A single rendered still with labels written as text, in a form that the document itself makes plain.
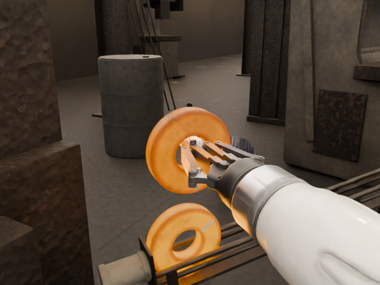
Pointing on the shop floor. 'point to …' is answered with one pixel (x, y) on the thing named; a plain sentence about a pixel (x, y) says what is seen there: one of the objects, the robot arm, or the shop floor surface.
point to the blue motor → (239, 142)
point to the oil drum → (130, 102)
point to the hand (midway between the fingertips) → (190, 142)
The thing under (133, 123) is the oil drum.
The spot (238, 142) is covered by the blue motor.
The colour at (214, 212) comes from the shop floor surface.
